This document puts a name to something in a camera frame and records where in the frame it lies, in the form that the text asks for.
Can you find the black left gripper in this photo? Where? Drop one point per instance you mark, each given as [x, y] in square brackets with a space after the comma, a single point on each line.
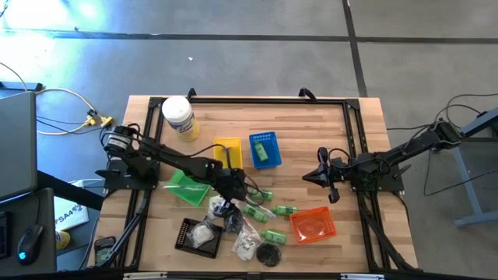
[231, 184]

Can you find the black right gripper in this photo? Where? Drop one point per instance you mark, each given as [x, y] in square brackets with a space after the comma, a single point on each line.
[340, 171]

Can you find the clear bag white contents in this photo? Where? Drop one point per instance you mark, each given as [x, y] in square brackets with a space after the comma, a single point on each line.
[200, 234]
[213, 204]
[245, 245]

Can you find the clear bag black small items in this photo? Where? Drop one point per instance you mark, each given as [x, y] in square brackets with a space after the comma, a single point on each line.
[233, 224]

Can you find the blue white toothbrush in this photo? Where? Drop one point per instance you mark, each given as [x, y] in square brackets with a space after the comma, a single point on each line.
[186, 187]

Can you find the green travel shampoo bottle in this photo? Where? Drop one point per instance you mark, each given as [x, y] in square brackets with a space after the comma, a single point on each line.
[260, 151]
[254, 213]
[262, 194]
[285, 210]
[273, 236]

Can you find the clear bag black round item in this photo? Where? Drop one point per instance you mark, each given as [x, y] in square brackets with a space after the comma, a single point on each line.
[268, 254]

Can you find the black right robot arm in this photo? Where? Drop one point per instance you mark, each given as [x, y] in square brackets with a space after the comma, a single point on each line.
[408, 149]

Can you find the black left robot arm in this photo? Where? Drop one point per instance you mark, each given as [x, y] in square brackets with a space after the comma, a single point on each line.
[171, 157]

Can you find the red white wrapped toothbrush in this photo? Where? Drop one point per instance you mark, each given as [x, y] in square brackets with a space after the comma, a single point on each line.
[247, 228]

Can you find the green plastic basket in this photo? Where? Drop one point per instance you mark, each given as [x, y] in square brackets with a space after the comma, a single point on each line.
[190, 198]

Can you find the crumpled clear blue bag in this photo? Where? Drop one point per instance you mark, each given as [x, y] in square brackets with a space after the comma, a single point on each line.
[269, 212]

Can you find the orange plastic basket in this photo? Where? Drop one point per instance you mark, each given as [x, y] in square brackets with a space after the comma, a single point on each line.
[313, 225]

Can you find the yellow plastic basket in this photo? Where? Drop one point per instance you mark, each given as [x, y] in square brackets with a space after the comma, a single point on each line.
[219, 155]

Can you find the blue plastic basket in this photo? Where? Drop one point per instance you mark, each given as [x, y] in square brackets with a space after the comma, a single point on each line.
[272, 153]

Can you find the black plastic basket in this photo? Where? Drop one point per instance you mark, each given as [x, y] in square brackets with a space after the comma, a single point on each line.
[183, 249]

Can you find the yellow Lysol wipes canister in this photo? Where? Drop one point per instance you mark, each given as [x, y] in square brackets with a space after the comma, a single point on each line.
[177, 110]

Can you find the black device green board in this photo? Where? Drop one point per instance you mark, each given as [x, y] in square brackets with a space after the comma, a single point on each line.
[104, 249]

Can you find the white flat box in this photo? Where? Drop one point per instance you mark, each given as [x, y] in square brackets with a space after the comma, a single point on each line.
[87, 182]

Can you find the black diagonal bar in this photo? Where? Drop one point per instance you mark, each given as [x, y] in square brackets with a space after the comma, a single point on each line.
[74, 194]

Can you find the yellow white small bottle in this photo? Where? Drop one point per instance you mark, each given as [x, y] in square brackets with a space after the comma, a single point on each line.
[63, 240]

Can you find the black side desk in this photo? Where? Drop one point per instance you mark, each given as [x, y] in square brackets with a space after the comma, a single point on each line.
[48, 218]

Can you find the black computer mouse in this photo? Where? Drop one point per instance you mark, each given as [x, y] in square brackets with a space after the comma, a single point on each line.
[29, 243]

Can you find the grey flat panel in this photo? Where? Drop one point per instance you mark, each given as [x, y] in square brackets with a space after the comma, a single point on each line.
[17, 148]

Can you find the black keyboard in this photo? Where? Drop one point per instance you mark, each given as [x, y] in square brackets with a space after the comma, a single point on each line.
[4, 233]

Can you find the black flat floor bar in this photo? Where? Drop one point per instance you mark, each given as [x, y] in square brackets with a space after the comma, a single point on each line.
[19, 86]

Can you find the black aluminium table frame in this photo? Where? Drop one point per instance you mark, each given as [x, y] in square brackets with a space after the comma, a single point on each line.
[272, 100]

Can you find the grey metal table frame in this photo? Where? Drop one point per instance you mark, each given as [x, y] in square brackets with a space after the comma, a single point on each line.
[463, 179]

